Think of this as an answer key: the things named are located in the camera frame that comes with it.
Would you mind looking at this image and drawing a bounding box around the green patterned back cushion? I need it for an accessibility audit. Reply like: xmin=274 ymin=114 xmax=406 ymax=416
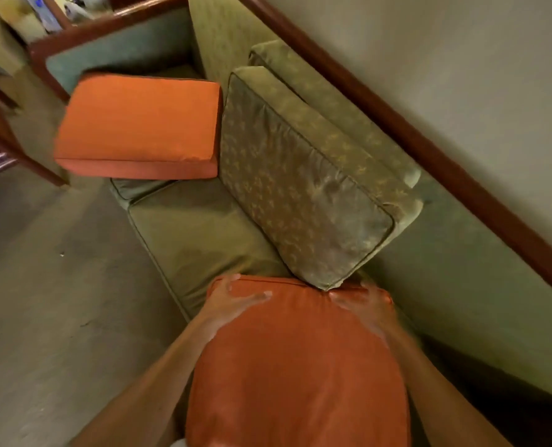
xmin=218 ymin=66 xmax=424 ymax=292
xmin=248 ymin=39 xmax=422 ymax=189

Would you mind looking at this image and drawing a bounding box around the person's right hand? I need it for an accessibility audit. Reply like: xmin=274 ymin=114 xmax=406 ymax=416
xmin=329 ymin=281 xmax=398 ymax=346

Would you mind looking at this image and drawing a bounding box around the yellow box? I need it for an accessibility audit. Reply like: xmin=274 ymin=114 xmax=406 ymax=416
xmin=0 ymin=0 xmax=49 ymax=43

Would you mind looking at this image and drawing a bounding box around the plain green seat cushion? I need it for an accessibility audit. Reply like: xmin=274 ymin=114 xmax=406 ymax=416
xmin=127 ymin=178 xmax=292 ymax=322
xmin=110 ymin=178 xmax=175 ymax=211

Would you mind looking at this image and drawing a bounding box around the green sofa with wooden frame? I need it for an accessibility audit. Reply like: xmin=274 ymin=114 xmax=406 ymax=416
xmin=28 ymin=0 xmax=552 ymax=447

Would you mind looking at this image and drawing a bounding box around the person's left forearm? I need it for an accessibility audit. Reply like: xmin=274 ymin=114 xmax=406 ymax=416
xmin=69 ymin=320 xmax=221 ymax=447

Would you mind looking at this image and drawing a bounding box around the pile of colourful papers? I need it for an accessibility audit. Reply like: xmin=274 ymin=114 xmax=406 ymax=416
xmin=22 ymin=0 xmax=113 ymax=34

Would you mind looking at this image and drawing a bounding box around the person's left hand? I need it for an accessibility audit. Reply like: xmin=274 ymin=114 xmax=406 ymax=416
xmin=197 ymin=273 xmax=274 ymax=344

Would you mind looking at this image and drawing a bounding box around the person's right forearm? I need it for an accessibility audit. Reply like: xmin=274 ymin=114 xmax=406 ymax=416
xmin=382 ymin=324 xmax=514 ymax=447

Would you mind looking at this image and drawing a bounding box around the orange cushion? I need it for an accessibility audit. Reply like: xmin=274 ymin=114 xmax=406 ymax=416
xmin=54 ymin=73 xmax=224 ymax=180
xmin=185 ymin=274 xmax=412 ymax=447

